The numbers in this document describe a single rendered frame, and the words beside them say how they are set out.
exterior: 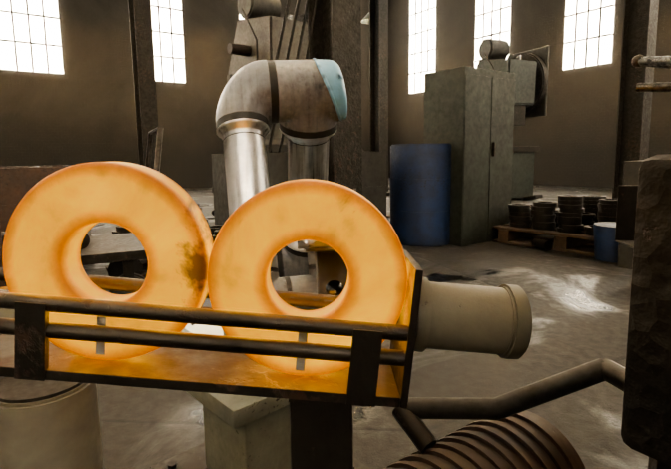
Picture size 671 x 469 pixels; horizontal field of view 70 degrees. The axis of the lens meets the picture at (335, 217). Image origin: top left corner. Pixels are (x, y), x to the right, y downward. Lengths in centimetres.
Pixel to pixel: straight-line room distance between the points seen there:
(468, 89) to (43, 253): 398
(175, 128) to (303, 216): 1233
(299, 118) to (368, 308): 59
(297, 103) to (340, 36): 276
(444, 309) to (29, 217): 32
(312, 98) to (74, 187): 57
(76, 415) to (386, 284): 47
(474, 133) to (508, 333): 392
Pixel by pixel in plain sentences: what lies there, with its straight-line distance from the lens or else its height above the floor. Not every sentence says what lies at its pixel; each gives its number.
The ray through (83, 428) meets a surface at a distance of 74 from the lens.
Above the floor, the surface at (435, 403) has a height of 56.
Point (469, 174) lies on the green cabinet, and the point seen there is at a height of 62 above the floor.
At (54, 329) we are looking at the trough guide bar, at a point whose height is 68.
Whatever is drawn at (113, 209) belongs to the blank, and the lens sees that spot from 40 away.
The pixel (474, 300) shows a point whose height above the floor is 69.
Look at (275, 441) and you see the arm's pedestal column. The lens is 123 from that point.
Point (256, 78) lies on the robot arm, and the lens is 90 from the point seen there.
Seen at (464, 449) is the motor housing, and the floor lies 53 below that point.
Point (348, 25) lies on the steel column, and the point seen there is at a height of 172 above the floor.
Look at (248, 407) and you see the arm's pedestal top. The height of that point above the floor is 30.
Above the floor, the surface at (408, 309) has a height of 69.
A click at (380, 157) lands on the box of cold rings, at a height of 77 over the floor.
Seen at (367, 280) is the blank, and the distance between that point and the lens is 38.
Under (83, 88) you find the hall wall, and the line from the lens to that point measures 1230.
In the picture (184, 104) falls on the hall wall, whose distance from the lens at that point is 1280.
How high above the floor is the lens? 80
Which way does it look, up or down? 8 degrees down
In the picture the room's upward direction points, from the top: 1 degrees counter-clockwise
